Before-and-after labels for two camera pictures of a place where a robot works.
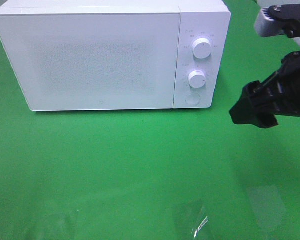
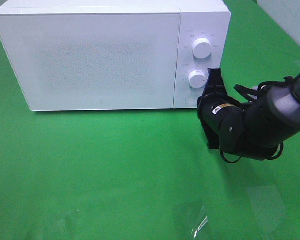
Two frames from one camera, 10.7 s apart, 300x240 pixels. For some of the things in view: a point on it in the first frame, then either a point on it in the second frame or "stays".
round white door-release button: x=192 y=99 stays
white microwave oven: x=93 y=61 stays
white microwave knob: x=196 y=79 stays
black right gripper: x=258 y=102 → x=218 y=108
